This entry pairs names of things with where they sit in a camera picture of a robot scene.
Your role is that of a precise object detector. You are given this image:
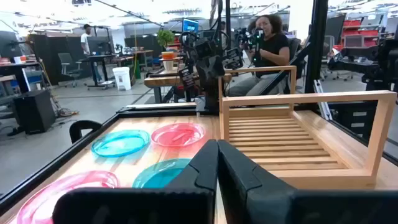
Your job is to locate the wooden slatted shelf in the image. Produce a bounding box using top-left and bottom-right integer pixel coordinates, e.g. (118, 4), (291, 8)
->
(217, 65), (398, 190)

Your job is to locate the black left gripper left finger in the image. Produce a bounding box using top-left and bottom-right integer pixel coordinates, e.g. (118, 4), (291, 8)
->
(52, 139), (218, 224)

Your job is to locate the pink translucent plastic plate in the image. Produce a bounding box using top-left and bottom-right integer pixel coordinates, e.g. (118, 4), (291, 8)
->
(150, 122), (206, 148)
(16, 170), (121, 224)

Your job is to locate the green potted plant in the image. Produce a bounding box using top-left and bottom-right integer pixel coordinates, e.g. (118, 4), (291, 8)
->
(156, 29), (176, 48)

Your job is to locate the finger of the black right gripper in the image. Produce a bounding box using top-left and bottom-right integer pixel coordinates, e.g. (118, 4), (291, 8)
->
(178, 63), (197, 91)
(222, 46), (245, 71)

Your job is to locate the black device with green lights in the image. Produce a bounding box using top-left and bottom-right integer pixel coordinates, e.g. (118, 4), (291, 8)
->
(234, 27), (265, 63)

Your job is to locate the rack with red bins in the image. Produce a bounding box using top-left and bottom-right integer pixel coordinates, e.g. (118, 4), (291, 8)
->
(341, 18), (380, 49)

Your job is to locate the teal translucent plastic plate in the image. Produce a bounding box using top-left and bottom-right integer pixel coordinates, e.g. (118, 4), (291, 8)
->
(90, 129), (152, 158)
(132, 157), (192, 189)

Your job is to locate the blue lit monitor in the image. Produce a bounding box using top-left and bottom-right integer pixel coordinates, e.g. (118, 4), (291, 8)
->
(182, 17), (200, 34)

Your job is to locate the wooden workbench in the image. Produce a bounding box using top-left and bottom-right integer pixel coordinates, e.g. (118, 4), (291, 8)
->
(144, 67), (233, 103)

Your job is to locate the black standing desk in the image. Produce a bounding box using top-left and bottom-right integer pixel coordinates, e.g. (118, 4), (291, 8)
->
(82, 54), (118, 91)

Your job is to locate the black box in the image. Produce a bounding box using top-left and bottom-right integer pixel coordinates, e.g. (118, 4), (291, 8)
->
(12, 89), (57, 136)

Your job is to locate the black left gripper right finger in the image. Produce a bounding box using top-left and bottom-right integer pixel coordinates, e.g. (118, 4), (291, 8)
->
(217, 139), (398, 224)

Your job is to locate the grey office chair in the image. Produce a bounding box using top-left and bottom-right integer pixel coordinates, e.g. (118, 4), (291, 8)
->
(57, 52), (85, 88)

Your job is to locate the white waste bin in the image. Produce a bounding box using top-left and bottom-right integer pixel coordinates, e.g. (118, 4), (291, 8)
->
(112, 66), (132, 91)

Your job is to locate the cluttered black desk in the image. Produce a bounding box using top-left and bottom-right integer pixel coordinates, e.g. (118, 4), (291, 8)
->
(0, 60), (41, 94)

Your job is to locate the person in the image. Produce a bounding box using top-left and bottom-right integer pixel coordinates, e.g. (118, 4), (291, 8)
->
(228, 14), (292, 97)
(80, 24), (103, 83)

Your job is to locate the black arched hook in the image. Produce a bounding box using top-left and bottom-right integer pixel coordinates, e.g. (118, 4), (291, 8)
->
(68, 119), (103, 144)

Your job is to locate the dark drawer cabinet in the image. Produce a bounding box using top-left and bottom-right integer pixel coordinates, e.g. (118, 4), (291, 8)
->
(329, 102), (379, 141)

